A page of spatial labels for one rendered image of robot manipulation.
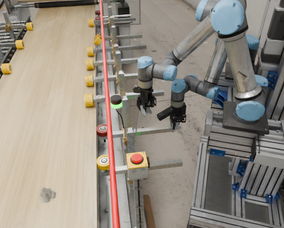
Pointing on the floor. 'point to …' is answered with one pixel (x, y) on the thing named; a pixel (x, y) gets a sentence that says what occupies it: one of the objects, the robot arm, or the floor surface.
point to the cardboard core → (149, 211)
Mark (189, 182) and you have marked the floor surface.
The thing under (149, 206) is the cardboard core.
